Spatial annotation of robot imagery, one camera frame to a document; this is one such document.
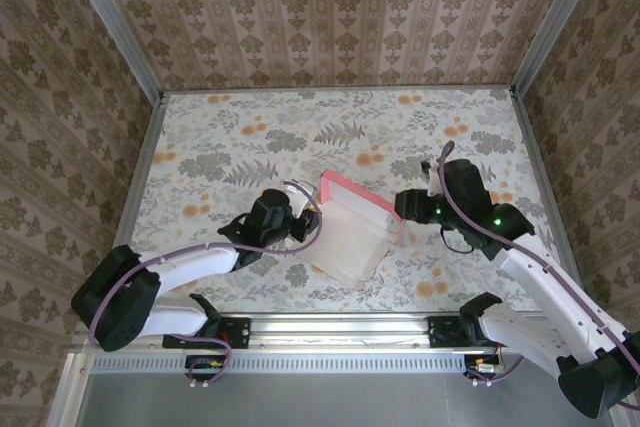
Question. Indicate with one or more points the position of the pink paper box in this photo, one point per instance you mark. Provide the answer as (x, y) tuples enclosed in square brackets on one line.
[(350, 242)]

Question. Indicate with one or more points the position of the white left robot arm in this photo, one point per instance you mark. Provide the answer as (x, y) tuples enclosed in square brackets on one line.
[(190, 260)]

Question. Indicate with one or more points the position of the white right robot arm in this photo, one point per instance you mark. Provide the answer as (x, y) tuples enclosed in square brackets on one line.
[(530, 272)]

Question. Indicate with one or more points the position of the black left connector box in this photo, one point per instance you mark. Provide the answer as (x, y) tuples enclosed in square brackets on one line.
[(205, 366)]

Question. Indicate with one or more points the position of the black connector box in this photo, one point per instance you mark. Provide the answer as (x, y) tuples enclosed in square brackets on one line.
[(482, 366), (205, 366)]

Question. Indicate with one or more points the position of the black right connector box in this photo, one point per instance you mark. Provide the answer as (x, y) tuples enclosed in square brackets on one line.
[(482, 366)]

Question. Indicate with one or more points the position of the floral tablecloth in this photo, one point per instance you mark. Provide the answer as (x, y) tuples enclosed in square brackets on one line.
[(350, 112)]

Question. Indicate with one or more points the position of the grey metal panel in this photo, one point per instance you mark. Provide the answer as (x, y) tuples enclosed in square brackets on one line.
[(325, 402)]

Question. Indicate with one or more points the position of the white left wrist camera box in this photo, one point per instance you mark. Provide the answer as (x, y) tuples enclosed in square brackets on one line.
[(298, 199)]

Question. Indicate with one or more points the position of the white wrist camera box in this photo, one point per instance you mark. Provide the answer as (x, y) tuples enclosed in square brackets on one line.
[(298, 199), (434, 182)]

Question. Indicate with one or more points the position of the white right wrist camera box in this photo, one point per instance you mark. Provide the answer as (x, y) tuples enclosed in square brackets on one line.
[(434, 182)]

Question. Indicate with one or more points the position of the aluminium table side rail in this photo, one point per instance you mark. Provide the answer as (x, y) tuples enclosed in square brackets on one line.
[(137, 187), (545, 187)]

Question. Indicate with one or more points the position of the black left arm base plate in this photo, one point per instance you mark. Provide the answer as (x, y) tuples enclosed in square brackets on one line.
[(235, 332)]

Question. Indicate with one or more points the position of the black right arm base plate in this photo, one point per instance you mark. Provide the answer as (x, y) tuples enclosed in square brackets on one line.
[(442, 332)]

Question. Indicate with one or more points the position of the aluminium frame rail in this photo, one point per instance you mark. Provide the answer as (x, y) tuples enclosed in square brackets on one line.
[(340, 332)]

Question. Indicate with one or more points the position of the aluminium corner post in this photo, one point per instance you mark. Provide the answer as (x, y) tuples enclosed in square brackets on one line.
[(555, 17), (115, 22)]

